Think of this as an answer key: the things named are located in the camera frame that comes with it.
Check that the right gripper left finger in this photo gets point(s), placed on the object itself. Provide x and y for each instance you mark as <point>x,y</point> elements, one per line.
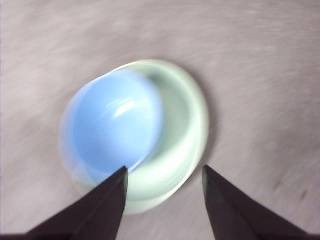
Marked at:
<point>95,212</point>

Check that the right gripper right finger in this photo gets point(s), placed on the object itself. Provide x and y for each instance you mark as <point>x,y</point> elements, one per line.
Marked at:
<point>237,215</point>

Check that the blue ribbed bowl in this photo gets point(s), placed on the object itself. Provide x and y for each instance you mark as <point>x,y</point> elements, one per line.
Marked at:
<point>112,125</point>

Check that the green round plate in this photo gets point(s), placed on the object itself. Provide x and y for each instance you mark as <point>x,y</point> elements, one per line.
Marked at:
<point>180,130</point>

